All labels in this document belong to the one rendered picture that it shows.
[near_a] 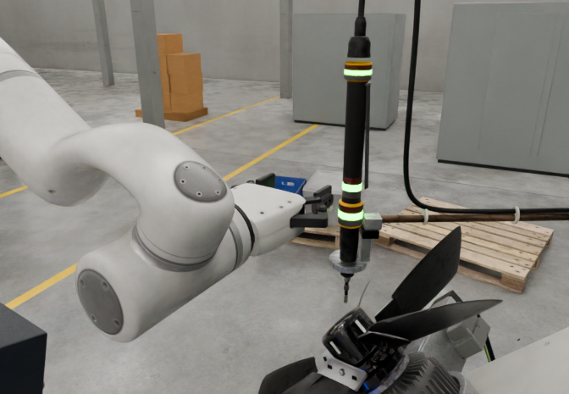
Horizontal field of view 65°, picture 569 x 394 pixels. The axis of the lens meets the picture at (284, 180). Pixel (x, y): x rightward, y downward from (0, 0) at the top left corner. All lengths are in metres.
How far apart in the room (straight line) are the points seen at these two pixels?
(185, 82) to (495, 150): 5.55
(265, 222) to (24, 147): 0.25
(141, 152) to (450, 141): 6.16
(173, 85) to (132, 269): 8.77
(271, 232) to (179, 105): 8.61
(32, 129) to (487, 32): 5.98
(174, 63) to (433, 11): 7.05
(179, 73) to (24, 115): 8.46
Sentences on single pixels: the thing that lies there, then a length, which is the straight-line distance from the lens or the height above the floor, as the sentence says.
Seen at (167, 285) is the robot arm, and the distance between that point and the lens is 0.41.
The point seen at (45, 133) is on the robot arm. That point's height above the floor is 1.77.
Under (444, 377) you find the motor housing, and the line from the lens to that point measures 1.08.
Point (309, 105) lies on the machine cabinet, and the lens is 8.49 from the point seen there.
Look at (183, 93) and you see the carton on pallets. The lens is 9.03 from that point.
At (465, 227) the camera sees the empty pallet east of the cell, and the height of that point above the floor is 0.15.
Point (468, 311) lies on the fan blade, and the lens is 0.88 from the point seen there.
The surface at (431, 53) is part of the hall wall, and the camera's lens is 13.03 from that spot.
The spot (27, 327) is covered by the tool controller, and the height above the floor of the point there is 1.23.
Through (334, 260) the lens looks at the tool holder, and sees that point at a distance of 0.85.
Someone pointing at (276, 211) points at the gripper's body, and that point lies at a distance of 0.51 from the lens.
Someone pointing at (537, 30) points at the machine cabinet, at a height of 1.73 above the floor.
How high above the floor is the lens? 1.87
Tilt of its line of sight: 20 degrees down
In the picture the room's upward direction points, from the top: straight up
